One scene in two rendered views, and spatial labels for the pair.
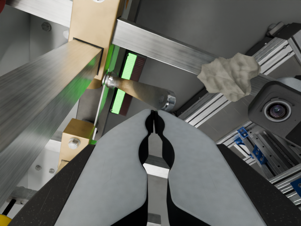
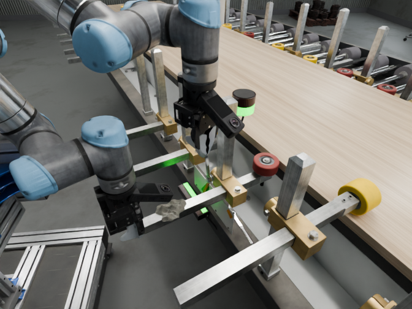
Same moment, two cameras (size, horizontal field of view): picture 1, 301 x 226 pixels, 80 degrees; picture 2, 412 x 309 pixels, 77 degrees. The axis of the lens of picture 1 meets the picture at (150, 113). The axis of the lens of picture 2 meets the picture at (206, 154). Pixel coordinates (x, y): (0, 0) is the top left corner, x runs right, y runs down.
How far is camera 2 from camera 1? 58 cm
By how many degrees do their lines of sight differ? 37
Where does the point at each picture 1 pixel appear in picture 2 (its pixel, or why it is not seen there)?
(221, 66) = (181, 206)
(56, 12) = (241, 179)
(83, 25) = (232, 181)
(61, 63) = (228, 157)
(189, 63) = (191, 200)
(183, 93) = (113, 281)
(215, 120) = (63, 277)
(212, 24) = not seen: outside the picture
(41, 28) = (249, 195)
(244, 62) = (174, 215)
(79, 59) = (225, 164)
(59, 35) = not seen: hidden behind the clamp
